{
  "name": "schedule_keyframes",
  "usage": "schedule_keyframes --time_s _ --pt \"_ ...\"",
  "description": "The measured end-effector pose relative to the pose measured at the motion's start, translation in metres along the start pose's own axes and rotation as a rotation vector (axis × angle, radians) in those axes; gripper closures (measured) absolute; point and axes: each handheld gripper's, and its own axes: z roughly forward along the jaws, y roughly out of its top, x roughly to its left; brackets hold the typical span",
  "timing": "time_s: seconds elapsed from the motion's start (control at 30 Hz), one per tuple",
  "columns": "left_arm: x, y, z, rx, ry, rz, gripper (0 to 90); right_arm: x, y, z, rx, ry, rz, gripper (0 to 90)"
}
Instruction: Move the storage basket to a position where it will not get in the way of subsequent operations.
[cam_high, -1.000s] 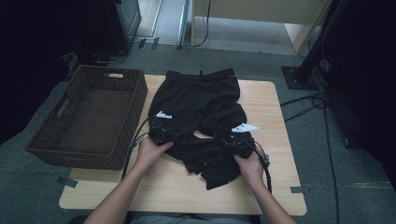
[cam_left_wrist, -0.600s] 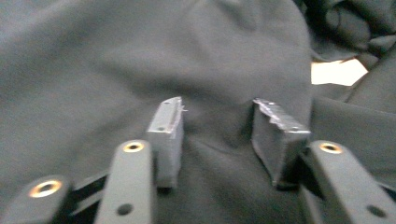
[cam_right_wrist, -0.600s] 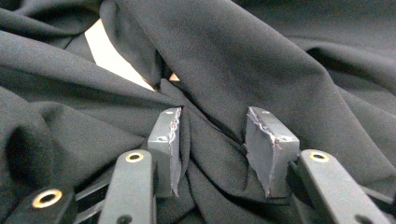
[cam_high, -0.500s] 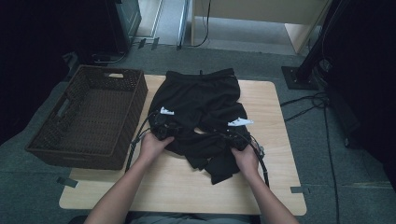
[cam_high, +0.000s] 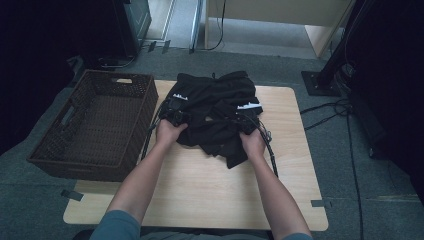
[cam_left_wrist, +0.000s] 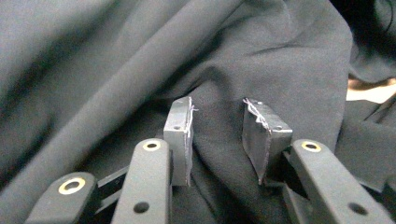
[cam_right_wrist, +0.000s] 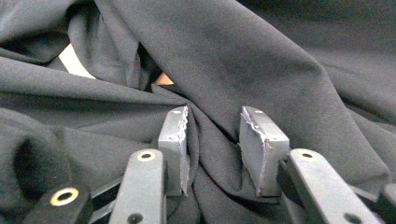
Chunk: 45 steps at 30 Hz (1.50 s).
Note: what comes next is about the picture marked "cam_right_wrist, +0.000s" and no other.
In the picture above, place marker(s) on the black pants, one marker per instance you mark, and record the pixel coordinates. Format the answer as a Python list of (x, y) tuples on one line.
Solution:
[(249, 46)]

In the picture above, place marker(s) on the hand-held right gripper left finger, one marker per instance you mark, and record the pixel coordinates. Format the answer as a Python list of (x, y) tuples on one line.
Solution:
[(172, 149)]

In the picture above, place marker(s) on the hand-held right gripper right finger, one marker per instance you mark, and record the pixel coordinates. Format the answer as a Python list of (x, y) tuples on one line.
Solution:
[(264, 155)]

